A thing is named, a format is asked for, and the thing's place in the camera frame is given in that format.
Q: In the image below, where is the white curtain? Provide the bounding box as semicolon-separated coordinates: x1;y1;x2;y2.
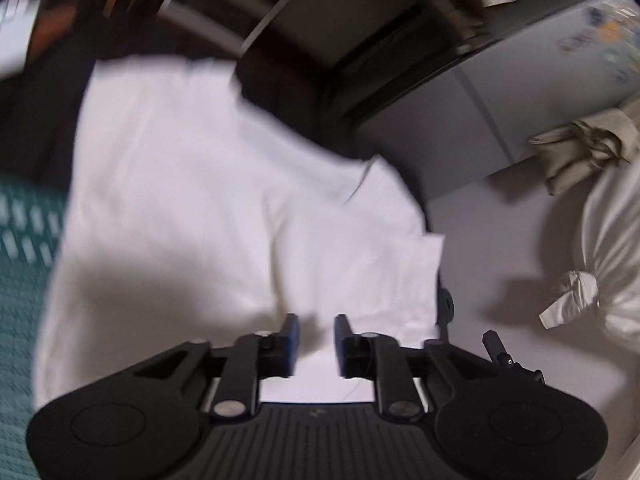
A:
538;164;640;342

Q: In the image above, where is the black metal desk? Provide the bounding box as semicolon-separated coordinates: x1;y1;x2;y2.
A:
239;0;502;116

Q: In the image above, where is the green cutting mat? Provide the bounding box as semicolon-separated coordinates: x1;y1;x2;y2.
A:
0;174;69;480

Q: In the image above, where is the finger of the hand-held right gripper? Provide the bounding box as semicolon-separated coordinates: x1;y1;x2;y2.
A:
481;330;512;364

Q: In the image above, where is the white t-shirt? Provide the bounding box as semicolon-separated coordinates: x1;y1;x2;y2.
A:
32;54;446;407

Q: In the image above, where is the grey refrigerator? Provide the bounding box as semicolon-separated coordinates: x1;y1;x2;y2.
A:
354;0;640;197

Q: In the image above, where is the beige knotted cloth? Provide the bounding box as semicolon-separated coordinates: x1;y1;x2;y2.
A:
528;104;640;197

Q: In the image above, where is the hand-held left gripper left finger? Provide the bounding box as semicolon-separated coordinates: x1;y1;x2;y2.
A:
131;314;301;420

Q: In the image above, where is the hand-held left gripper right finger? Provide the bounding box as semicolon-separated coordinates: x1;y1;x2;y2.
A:
334;314;502;421

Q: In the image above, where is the group of fridge magnets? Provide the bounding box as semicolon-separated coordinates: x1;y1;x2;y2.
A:
556;4;640;82

